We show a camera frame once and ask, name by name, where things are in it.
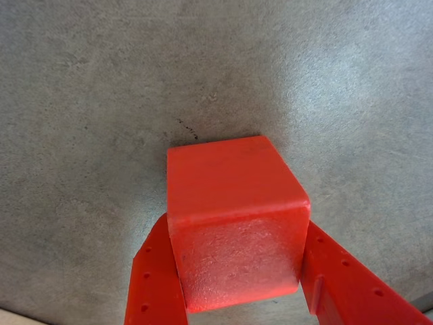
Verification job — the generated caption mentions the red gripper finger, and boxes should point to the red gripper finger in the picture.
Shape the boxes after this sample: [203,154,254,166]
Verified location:
[299,219,433,325]
[123,213,189,325]

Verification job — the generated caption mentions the red cube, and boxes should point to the red cube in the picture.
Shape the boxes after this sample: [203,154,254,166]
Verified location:
[166,135,311,314]

